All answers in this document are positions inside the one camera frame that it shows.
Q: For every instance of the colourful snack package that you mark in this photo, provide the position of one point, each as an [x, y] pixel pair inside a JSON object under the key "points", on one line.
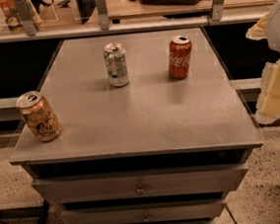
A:
{"points": [[11, 14]]}

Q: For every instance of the middle metal bracket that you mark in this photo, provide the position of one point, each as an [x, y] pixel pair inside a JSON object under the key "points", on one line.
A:
{"points": [[102, 14]]}

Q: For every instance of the middle grey drawer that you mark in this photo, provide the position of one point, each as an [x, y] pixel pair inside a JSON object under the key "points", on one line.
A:
{"points": [[147, 213]]}

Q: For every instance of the left metal bracket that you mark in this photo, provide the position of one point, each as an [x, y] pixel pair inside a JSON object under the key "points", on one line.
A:
{"points": [[26, 17]]}

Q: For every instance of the top grey drawer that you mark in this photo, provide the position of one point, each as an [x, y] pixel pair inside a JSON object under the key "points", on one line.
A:
{"points": [[141, 183]]}

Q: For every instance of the orange lacroix can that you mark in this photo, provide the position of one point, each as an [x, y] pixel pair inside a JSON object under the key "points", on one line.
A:
{"points": [[38, 115]]}

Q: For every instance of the grey drawer cabinet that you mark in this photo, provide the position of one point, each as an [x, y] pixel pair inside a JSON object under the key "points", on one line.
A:
{"points": [[152, 123]]}

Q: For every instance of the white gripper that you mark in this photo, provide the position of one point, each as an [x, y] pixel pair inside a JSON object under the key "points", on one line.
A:
{"points": [[268, 98]]}

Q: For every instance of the white green soda can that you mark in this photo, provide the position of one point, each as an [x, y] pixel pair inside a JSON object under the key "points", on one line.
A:
{"points": [[115, 63]]}

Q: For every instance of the red coca-cola can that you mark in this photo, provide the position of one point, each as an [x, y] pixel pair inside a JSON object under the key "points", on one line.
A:
{"points": [[179, 57]]}

